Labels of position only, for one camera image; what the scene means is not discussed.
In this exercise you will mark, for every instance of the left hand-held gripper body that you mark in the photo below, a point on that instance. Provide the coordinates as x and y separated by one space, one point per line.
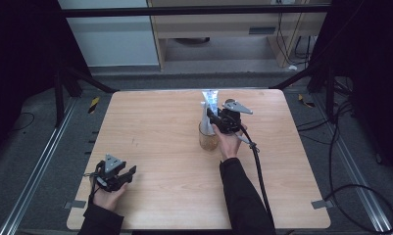
110 174

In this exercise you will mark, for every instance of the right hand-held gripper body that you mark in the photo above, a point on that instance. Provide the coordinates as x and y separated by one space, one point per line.
230 120

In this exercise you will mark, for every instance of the white toothpaste tube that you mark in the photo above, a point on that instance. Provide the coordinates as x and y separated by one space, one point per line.
211 99

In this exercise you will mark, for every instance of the amber transparent cup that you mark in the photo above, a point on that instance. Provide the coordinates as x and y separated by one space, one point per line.
207 142

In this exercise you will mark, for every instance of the person's right hand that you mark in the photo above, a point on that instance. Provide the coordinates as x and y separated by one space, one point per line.
230 145

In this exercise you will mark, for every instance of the person's left hand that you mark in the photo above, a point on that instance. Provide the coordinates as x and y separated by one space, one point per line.
109 199

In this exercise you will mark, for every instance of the grey tape strip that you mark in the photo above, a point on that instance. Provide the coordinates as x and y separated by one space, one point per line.
74 204
322 204

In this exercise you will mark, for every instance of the yellow black hazard tape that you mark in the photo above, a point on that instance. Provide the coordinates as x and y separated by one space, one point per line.
305 101
93 105

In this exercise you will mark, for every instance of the small white floor object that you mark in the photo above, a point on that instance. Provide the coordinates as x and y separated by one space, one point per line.
292 68

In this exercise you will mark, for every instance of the light wooden desk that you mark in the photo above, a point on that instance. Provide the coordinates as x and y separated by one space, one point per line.
217 24

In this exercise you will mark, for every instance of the black metal stand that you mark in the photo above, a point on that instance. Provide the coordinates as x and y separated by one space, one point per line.
329 94
58 98

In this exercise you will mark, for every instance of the white cabinet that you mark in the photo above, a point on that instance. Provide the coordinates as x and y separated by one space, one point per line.
112 39

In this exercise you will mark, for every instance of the dark curtain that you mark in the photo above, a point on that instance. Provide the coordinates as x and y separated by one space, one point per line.
370 81
21 65

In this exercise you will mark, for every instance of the aluminium floor rail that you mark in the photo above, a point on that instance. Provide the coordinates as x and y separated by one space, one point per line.
354 166
37 166

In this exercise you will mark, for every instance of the black horizontal frame bar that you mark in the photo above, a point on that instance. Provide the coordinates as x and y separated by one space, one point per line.
184 10

